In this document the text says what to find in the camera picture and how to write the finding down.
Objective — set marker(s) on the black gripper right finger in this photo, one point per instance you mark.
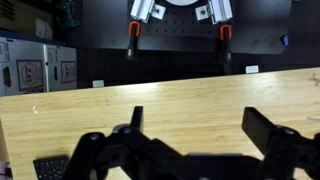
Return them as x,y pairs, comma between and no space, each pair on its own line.
259,129

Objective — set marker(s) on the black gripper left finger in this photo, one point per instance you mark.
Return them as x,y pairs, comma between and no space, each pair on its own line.
136,122

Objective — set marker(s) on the left orange black clamp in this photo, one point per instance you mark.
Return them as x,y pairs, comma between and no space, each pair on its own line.
134,32

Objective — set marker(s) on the orange black clamp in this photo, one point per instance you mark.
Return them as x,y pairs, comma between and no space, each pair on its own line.
225,57
134,32

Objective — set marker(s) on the black keyboard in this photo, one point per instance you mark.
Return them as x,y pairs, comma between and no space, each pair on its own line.
50,168

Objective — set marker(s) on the right orange black clamp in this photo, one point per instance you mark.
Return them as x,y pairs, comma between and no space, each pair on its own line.
225,57

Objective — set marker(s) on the right aluminium extrusion bar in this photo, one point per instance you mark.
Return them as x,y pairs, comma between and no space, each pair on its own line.
220,10

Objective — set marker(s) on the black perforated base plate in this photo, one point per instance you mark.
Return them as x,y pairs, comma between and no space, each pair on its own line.
258,27

